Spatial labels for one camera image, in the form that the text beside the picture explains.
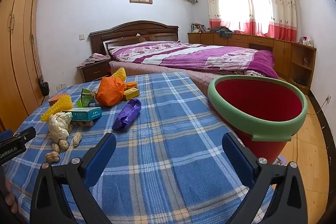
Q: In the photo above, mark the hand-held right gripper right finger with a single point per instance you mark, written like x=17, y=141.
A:
x=237, y=158

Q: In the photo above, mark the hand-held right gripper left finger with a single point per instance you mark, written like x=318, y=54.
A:
x=101, y=158

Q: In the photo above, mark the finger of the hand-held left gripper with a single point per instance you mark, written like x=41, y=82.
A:
x=25, y=136

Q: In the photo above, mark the notched wooden block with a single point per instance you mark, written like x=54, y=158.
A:
x=85, y=123

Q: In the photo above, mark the yellow foam fruit net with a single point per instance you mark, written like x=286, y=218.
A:
x=59, y=107
x=119, y=74

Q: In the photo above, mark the pink orange small box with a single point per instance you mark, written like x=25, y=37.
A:
x=54, y=100

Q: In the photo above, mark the teal cardboard box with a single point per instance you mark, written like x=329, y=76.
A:
x=84, y=113

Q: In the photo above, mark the purple plastic wrapper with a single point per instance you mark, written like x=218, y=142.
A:
x=127, y=113

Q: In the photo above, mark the green snack wrapper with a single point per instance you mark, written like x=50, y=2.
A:
x=85, y=99

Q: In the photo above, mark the red bin with green rim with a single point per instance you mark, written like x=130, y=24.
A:
x=258, y=99

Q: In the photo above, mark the small yellow box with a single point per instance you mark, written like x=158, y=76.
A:
x=131, y=93

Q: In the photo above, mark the small orange plastic bag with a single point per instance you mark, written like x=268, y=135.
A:
x=131, y=85

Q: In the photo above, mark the person's left hand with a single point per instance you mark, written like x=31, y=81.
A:
x=10, y=200

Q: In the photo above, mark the blue plaid tablecloth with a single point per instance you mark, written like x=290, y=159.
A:
x=168, y=121

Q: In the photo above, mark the wooden wardrobe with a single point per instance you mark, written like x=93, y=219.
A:
x=18, y=56

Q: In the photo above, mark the dark wooden nightstand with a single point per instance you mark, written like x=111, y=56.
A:
x=92, y=71

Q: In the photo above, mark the pink cloth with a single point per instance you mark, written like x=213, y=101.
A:
x=94, y=57

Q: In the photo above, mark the purple floral blanket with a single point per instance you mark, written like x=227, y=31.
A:
x=197, y=54

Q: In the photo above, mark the low wooden cabinet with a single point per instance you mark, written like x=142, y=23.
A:
x=282, y=53

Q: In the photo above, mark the grey clothes pile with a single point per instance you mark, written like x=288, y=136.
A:
x=223, y=32

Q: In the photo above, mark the dark wooden bed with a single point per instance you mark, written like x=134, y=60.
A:
x=131, y=29

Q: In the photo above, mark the red and white containers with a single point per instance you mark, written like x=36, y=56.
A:
x=305, y=40

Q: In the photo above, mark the row of books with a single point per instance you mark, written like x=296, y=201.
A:
x=198, y=28

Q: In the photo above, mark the floral curtain with red hem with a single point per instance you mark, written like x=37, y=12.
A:
x=281, y=3

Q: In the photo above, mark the white wall outlet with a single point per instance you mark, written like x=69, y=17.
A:
x=327, y=98
x=61, y=86

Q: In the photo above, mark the white wall switch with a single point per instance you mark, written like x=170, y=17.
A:
x=82, y=37

